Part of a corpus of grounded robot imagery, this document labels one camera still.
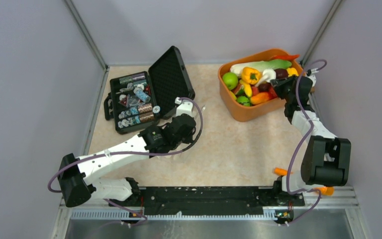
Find white mushroom toy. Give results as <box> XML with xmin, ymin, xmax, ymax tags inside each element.
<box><xmin>255</xmin><ymin>69</ymin><xmax>277</xmax><ymax>87</ymax></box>

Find orange mango toy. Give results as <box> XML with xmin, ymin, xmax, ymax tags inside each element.
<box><xmin>250</xmin><ymin>92</ymin><xmax>274</xmax><ymax>106</ymax></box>

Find yellow bell pepper toy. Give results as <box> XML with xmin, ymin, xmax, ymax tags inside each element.
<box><xmin>241</xmin><ymin>67</ymin><xmax>262</xmax><ymax>85</ymax></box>

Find clear dotted zip bag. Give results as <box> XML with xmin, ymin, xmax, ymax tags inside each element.
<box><xmin>163</xmin><ymin>100</ymin><xmax>206</xmax><ymax>160</ymax></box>

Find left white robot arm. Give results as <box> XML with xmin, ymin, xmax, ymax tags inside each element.
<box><xmin>48</xmin><ymin>98</ymin><xmax>203</xmax><ymax>208</ymax></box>

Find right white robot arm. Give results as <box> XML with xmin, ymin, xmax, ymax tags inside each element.
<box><xmin>271</xmin><ymin>76</ymin><xmax>351</xmax><ymax>205</ymax></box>

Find dark purple fruit toy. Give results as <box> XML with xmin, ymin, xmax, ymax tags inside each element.
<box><xmin>274</xmin><ymin>68</ymin><xmax>288</xmax><ymax>79</ymax></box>

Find yellow pear toy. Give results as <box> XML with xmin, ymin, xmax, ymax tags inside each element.
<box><xmin>286</xmin><ymin>67</ymin><xmax>299</xmax><ymax>77</ymax></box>

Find red chili toy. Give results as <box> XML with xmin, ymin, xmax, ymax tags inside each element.
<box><xmin>270</xmin><ymin>54</ymin><xmax>300</xmax><ymax>61</ymax></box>

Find yellow banana toy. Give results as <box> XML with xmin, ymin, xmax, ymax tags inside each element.
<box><xmin>239</xmin><ymin>80</ymin><xmax>253</xmax><ymax>98</ymax></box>

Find green white cabbage toy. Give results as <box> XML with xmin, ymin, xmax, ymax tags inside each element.
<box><xmin>230</xmin><ymin>59</ymin><xmax>292</xmax><ymax>77</ymax></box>

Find orange plastic basket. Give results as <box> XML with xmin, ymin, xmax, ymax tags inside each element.
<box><xmin>218</xmin><ymin>48</ymin><xmax>289</xmax><ymax>122</ymax></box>

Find black open case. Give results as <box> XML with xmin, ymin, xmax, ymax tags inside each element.
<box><xmin>103</xmin><ymin>46</ymin><xmax>195</xmax><ymax>134</ymax></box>

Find green apple toy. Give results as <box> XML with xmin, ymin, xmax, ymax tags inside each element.
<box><xmin>222</xmin><ymin>72</ymin><xmax>239</xmax><ymax>90</ymax></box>

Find orange carrot toy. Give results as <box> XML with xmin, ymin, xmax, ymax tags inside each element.
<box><xmin>273</xmin><ymin>167</ymin><xmax>288</xmax><ymax>176</ymax></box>

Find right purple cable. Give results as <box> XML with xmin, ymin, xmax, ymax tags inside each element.
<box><xmin>285</xmin><ymin>58</ymin><xmax>328</xmax><ymax>225</ymax></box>

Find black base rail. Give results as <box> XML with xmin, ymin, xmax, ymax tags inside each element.
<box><xmin>112</xmin><ymin>186</ymin><xmax>305</xmax><ymax>216</ymax></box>

